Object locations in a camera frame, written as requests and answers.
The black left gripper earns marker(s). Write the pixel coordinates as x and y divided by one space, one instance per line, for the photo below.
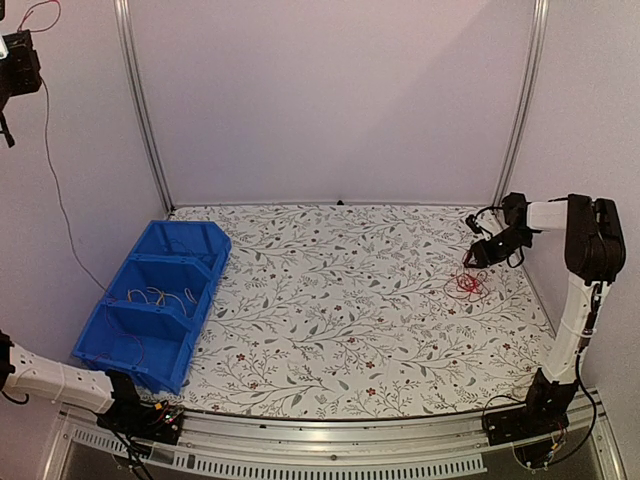
32 73

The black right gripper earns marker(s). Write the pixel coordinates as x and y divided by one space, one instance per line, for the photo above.
484 256

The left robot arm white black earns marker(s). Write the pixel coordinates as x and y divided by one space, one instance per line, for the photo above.
110 395

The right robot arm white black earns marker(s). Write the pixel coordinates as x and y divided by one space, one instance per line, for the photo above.
594 254

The floral patterned table mat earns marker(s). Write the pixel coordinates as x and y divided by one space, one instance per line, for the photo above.
332 312

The blue plastic divided bin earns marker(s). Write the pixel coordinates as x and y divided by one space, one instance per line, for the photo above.
148 322

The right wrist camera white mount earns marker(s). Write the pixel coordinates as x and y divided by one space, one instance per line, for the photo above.
473 224

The left aluminium frame post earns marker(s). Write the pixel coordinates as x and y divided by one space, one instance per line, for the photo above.
132 69

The aluminium frame post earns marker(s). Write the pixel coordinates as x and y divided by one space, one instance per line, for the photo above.
132 69
525 98

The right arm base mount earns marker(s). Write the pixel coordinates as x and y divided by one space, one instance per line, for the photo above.
536 439

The right aluminium frame post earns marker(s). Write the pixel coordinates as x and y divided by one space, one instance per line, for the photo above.
525 98

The front aluminium rail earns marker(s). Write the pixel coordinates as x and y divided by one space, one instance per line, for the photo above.
217 446

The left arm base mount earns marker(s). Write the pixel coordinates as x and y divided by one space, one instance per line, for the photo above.
158 422

